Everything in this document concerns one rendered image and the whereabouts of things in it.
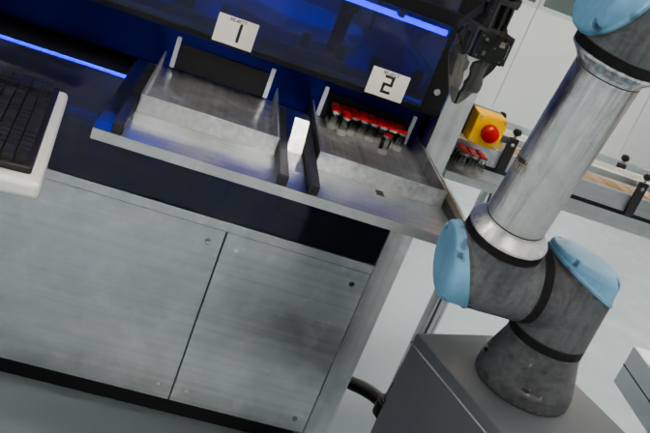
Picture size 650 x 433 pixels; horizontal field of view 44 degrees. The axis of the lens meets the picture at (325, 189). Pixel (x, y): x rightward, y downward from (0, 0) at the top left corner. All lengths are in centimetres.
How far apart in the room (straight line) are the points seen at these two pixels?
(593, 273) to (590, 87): 29
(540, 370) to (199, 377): 105
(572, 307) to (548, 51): 568
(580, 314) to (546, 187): 22
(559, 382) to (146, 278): 104
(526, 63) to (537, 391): 565
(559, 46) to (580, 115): 580
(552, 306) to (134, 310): 110
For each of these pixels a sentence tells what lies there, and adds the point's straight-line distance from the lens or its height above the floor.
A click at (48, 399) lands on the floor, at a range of 215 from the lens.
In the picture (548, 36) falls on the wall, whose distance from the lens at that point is 676.
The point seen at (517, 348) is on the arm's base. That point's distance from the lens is 122.
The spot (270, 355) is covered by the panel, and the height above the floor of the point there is 29.
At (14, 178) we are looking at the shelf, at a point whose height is 80.
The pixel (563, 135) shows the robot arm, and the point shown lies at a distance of 102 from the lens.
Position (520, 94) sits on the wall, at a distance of 681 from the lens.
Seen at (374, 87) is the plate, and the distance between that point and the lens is 173.
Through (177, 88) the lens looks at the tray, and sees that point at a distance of 168.
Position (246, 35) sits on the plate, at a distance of 169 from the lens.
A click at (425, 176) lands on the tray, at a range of 170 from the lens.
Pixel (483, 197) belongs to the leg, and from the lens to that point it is 204.
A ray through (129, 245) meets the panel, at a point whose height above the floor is 48.
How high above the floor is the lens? 137
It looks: 20 degrees down
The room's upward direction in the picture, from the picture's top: 21 degrees clockwise
